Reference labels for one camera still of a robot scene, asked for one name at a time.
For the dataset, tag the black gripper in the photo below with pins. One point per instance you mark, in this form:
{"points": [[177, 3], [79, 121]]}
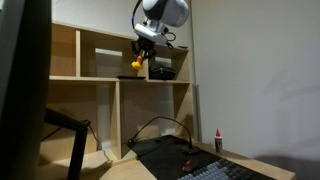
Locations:
{"points": [[144, 46]]}

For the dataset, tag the yellow rubber duck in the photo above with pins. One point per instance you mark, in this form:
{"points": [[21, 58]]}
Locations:
{"points": [[136, 64]]}

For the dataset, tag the wooden shelf unit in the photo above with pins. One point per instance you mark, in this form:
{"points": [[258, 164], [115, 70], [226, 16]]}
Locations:
{"points": [[133, 100]]}

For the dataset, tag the black zip case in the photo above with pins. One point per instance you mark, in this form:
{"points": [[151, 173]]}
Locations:
{"points": [[162, 71]]}

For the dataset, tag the flat black tray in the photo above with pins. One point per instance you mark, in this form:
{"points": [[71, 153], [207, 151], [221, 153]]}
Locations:
{"points": [[131, 77]]}

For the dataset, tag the small dark object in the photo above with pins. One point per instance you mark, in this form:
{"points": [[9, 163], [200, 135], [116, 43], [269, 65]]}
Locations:
{"points": [[182, 47]]}

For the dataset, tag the black desk mat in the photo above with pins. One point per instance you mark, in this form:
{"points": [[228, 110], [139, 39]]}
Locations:
{"points": [[166, 156]]}

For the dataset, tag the black gooseneck microphone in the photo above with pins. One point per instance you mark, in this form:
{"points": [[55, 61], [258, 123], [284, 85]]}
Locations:
{"points": [[191, 149]]}

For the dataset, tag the white glue bottle red cap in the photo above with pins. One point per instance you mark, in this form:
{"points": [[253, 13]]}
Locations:
{"points": [[218, 143]]}

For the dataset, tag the dark computer monitor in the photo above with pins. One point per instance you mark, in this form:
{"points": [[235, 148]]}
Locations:
{"points": [[23, 90]]}

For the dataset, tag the grey mechanical keyboard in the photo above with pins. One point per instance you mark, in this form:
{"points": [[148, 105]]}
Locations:
{"points": [[220, 170]]}

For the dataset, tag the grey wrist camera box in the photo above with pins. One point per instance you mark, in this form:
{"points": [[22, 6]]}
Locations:
{"points": [[150, 33]]}

